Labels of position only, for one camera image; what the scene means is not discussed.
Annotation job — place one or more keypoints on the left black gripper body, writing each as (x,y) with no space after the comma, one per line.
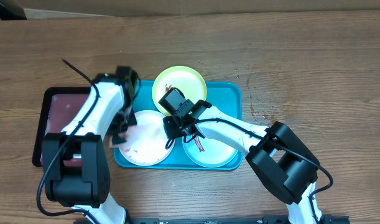
(124,119)

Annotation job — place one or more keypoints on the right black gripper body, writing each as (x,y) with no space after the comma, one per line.
(174,129)

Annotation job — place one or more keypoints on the dark green sponge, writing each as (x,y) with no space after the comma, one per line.
(117,139)

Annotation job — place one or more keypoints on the white plate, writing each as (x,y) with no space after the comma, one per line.
(146,142)

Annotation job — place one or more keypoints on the yellow-green plate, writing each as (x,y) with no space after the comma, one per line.
(186,79)

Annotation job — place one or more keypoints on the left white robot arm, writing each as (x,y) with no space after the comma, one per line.
(76,175)

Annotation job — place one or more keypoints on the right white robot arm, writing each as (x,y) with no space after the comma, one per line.
(281,161)

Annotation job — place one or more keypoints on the teal plastic tray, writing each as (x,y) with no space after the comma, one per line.
(226,96)

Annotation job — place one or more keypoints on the dark red sponge tray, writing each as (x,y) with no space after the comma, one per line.
(59,107)

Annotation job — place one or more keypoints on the light blue plate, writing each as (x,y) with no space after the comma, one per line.
(212,154)

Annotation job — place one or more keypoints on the cardboard backboard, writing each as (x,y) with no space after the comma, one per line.
(184,7)

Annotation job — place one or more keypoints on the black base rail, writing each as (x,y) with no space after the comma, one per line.
(326,219)

